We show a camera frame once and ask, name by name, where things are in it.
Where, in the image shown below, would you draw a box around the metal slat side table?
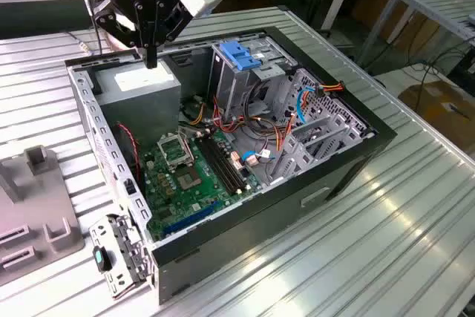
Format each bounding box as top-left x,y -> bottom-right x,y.
358,0 -> 475,69

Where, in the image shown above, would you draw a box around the black cable metal connector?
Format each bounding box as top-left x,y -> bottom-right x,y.
65,29 -> 94,54

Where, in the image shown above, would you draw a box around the cardboard box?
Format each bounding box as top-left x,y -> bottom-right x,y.
397,79 -> 475,140

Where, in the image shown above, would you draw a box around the yellow orange wires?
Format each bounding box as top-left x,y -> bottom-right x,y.
189,101 -> 207,125

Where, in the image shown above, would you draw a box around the black open PC case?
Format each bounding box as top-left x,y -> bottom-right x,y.
63,25 -> 398,306

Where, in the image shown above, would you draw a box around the CPU socket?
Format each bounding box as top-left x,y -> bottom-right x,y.
174,166 -> 204,192

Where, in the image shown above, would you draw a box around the green motherboard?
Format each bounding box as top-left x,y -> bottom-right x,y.
140,129 -> 266,243

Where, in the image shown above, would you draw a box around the metal socket cover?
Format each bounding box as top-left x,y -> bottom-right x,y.
156,134 -> 195,172

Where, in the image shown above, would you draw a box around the wire locking lever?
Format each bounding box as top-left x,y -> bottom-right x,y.
178,128 -> 195,165

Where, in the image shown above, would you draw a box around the coloured wire bundle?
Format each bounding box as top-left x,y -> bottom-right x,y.
213,94 -> 298,154

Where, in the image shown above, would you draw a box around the blue plastic drive latch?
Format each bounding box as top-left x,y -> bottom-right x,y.
218,40 -> 263,72

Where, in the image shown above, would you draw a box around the metal disk bay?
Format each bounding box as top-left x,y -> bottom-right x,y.
267,112 -> 367,187

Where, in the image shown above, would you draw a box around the metal slot bracket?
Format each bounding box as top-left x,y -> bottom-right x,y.
88,212 -> 155,301

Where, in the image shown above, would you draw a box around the grey parts rack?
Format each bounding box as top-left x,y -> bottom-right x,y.
0,146 -> 86,277

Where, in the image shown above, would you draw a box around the power wire with black plug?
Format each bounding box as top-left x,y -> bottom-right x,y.
315,79 -> 347,98

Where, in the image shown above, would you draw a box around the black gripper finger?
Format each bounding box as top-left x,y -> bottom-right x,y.
94,0 -> 153,69
150,0 -> 196,69

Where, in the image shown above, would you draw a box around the small blue labelled plug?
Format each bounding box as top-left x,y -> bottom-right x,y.
239,149 -> 274,164

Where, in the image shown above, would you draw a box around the tall white board connector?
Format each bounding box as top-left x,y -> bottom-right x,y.
229,151 -> 244,173

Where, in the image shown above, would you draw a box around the grey power supply unit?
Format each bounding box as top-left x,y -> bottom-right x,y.
93,57 -> 183,151

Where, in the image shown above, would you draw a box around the blue data wire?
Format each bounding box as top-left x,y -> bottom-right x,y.
295,85 -> 319,125

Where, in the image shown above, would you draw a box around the metal optical drive cage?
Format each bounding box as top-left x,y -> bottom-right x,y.
206,33 -> 300,120

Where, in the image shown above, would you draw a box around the black latch teal button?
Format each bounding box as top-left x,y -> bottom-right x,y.
91,245 -> 114,274

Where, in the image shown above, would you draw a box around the blue expansion slot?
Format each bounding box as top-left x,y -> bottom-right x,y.
162,200 -> 220,237

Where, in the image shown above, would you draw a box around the black RAM slot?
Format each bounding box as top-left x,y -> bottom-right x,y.
198,137 -> 243,194
194,139 -> 240,196
206,134 -> 249,188
202,136 -> 246,191

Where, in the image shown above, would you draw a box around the black case fan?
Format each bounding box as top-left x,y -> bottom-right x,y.
113,120 -> 145,189

